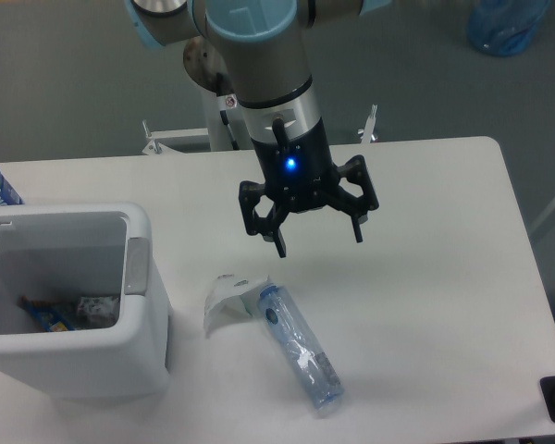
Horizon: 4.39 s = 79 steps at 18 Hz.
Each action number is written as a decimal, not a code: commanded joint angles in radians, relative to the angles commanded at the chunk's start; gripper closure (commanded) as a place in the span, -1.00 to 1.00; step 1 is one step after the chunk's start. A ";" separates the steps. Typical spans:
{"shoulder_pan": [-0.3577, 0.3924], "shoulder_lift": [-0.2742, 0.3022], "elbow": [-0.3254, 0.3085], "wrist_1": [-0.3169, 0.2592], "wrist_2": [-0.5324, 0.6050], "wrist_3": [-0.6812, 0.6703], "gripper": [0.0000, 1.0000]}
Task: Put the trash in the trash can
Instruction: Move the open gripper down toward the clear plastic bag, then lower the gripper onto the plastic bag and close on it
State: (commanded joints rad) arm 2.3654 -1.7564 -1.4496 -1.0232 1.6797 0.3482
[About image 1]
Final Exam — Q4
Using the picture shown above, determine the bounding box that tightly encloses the white open trash can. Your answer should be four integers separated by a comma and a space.
0, 203, 171, 399

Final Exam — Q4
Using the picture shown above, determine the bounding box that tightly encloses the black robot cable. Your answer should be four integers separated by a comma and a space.
215, 71, 241, 152

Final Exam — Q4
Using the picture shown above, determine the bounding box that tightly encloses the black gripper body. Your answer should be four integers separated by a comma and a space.
251, 116, 339, 213

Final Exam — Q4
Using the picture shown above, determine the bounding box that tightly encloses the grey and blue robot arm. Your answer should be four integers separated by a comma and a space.
125, 1, 385, 257

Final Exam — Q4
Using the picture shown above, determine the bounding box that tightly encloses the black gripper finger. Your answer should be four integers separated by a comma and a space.
326, 154, 380, 244
239, 180, 288, 258

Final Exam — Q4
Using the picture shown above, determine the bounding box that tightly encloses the blue snack wrapper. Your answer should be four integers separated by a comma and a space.
19, 296, 77, 332

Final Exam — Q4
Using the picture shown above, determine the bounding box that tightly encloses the dark crumpled wrapper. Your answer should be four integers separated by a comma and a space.
76, 296, 119, 320

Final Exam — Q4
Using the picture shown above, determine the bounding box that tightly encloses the blue plastic bag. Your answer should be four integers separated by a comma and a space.
466, 0, 551, 57

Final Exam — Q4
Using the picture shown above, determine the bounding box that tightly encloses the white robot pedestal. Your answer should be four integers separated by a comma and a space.
141, 36, 380, 156

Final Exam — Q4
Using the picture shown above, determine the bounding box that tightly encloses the clear crushed plastic bottle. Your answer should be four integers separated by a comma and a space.
257, 283, 344, 418

